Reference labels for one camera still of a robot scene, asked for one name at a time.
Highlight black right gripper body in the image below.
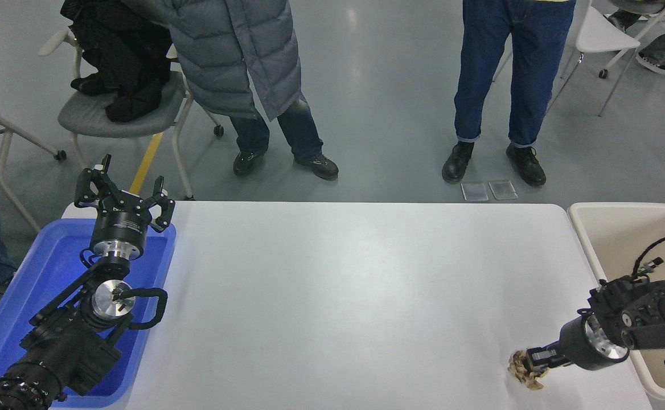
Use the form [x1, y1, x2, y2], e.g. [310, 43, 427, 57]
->
[557, 315, 619, 372]

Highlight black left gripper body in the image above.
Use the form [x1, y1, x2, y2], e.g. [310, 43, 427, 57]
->
[89, 192, 155, 245]

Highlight tan paper ball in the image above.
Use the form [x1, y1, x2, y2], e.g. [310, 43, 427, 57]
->
[507, 349, 551, 391]

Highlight blue plastic tray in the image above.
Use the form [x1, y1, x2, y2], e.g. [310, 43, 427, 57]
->
[0, 218, 177, 409]

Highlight large pale bin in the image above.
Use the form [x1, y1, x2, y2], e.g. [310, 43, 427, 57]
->
[568, 202, 665, 403]

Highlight black garment pile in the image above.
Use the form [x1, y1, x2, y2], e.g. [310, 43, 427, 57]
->
[59, 0, 174, 124]

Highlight standing person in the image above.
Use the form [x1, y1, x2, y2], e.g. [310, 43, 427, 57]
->
[442, 0, 577, 187]
[121, 0, 340, 182]

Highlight clear plastic square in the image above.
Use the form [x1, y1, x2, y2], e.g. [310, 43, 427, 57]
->
[489, 180, 519, 201]
[461, 182, 490, 202]

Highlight white chair with casters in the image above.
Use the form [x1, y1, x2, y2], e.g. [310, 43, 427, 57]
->
[597, 0, 665, 79]

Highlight white plastic chair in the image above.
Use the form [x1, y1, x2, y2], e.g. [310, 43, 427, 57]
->
[492, 0, 642, 117]

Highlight grey seat white-frame chair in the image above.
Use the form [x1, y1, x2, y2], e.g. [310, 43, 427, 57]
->
[36, 27, 225, 201]

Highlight white frame chair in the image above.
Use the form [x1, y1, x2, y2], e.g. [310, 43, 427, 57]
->
[0, 65, 67, 234]

